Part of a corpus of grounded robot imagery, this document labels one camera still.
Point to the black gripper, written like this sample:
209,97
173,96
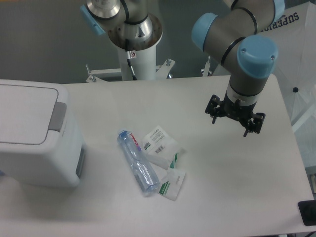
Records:
244,114

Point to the black device at edge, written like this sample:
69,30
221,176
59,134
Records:
308,212

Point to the white green package small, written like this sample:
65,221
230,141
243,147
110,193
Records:
171,183

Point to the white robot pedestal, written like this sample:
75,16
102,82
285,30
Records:
134,65

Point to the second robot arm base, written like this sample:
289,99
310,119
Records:
128,23

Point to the clear plastic water bottle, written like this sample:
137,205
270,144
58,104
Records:
141,168

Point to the white trash can body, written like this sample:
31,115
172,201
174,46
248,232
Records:
57,162

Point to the white plastic package large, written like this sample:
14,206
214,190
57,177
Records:
160,148

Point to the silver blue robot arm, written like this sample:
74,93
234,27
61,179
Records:
235,43

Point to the white trash can lid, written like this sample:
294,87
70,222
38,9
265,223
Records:
26,108

